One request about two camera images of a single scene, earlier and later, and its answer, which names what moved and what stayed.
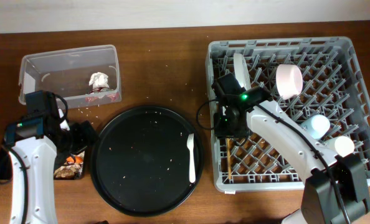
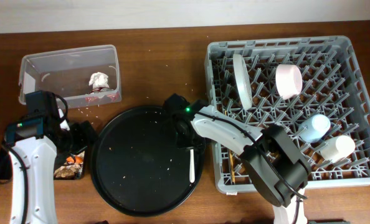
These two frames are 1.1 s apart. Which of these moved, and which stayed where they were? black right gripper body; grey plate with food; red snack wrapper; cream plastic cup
Moved: black right gripper body
Stayed: grey plate with food; red snack wrapper; cream plastic cup
